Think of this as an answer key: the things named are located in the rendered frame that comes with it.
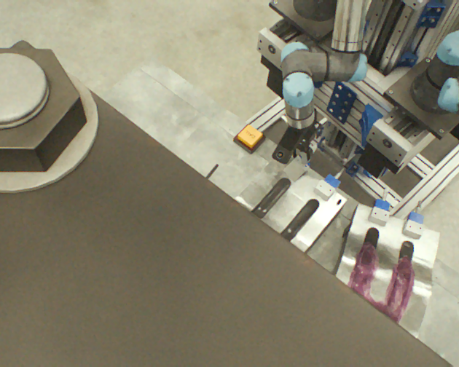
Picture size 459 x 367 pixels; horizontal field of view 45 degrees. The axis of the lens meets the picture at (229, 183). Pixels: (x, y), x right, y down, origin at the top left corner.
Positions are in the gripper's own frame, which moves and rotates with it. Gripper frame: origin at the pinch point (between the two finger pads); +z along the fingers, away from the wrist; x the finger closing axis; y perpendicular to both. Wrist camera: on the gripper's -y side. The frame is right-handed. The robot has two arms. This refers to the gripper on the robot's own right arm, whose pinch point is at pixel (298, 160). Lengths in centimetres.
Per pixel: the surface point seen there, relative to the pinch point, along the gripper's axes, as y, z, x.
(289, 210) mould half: -13.4, 4.8, -6.2
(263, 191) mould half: -13.2, 3.4, 3.6
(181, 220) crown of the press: -57, -112, -37
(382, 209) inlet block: 6.0, 12.5, -26.7
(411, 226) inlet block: 6.1, 12.6, -36.3
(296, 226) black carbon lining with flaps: -16.0, 5.8, -10.8
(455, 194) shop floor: 77, 113, -34
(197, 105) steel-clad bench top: 1.5, 8.1, 44.3
